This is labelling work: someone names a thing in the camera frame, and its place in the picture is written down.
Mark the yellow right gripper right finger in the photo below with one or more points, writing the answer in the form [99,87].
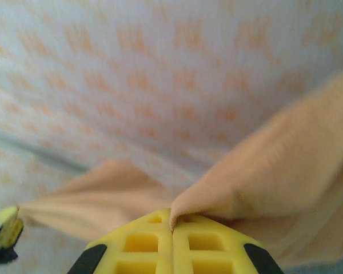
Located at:
[180,251]

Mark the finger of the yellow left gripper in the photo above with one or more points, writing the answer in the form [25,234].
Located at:
[8,214]
[18,228]

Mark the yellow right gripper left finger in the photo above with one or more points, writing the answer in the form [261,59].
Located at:
[165,251]

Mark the orange-tan t-shirt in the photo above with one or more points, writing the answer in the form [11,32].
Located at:
[274,171]

